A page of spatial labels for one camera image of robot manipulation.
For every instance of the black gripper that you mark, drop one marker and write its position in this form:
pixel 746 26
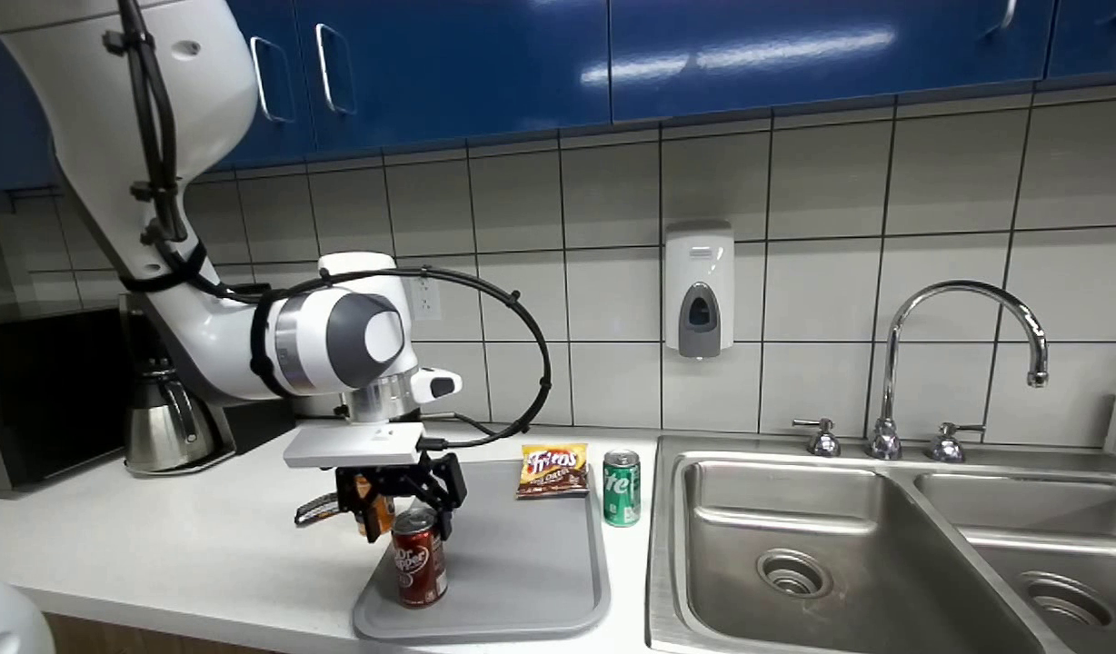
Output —
pixel 416 476

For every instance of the red Dr Pepper can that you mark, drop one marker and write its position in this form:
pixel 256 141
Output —
pixel 420 563

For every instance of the orange soda can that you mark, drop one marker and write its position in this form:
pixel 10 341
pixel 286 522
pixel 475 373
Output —
pixel 363 487

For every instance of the green soda can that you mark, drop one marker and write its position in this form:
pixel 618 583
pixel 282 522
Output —
pixel 623 490

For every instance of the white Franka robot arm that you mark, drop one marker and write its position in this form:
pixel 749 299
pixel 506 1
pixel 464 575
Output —
pixel 122 146

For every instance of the grey plastic tray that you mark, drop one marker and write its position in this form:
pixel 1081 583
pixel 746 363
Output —
pixel 521 568

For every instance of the yellow snack bag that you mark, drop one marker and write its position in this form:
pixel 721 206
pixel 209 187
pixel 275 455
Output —
pixel 554 471

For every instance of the silver coffee pot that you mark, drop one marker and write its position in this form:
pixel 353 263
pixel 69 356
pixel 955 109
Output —
pixel 250 421

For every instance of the stainless steel carafe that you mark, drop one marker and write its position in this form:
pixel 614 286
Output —
pixel 163 421

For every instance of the metal sink drain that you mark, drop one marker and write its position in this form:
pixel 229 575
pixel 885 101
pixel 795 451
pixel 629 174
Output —
pixel 795 573
pixel 1065 604

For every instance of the black microwave oven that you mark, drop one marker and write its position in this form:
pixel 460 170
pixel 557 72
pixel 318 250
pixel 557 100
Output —
pixel 42 401

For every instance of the stainless steel double sink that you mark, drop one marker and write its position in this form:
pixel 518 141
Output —
pixel 847 556

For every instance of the chrome gooseneck faucet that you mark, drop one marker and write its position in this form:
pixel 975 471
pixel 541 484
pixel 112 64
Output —
pixel 897 351

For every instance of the blue upper cabinets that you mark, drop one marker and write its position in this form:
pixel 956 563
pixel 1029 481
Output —
pixel 702 47

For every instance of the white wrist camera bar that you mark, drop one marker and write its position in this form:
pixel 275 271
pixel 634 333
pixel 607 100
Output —
pixel 349 445

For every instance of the white wall soap dispenser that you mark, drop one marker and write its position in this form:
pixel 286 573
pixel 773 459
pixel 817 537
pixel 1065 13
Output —
pixel 701 293

